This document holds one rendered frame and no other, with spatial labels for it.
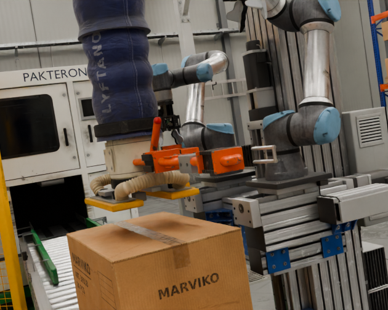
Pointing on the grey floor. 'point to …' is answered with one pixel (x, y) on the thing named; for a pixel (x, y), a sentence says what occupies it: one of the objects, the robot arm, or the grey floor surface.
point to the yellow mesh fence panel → (3, 214)
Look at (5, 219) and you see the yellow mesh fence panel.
